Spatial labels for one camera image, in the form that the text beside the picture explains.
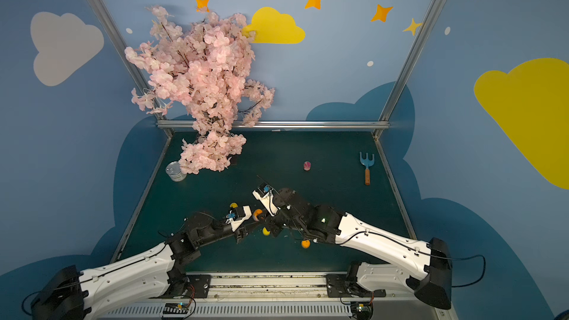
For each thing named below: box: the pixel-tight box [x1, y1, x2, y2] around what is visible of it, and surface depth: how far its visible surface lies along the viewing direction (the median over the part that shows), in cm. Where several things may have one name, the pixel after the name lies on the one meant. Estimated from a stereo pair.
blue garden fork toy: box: [359, 151, 375, 186], surface depth 109 cm
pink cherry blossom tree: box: [124, 5, 275, 175], surface depth 75 cm
